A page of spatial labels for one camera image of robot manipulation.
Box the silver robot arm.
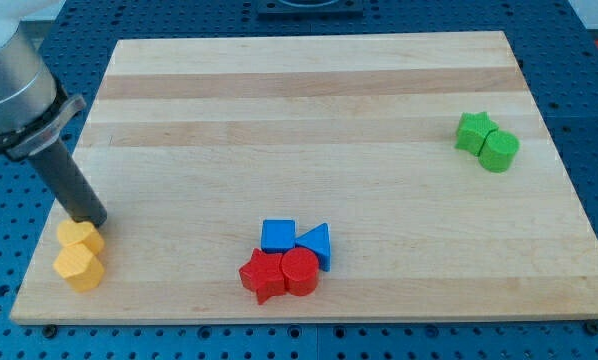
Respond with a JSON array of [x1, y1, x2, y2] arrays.
[[0, 0, 86, 160]]

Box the blue cube block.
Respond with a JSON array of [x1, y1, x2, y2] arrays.
[[260, 219, 296, 253]]

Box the blue triangle block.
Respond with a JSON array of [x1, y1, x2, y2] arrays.
[[295, 223, 331, 272]]

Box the red cylinder block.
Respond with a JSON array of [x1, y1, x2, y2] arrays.
[[281, 247, 319, 296]]

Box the red star block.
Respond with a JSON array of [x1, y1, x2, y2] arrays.
[[239, 248, 286, 305]]

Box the green star block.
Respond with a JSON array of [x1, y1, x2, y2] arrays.
[[455, 112, 499, 156]]

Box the green cylinder block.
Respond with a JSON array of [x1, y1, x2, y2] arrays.
[[478, 130, 520, 173]]

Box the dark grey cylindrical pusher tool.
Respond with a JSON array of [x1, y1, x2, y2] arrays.
[[28, 140, 107, 227]]

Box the yellow hexagon block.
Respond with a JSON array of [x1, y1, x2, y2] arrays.
[[53, 244, 105, 292]]

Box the yellow heart block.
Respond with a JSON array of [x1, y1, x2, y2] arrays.
[[56, 219, 105, 255]]

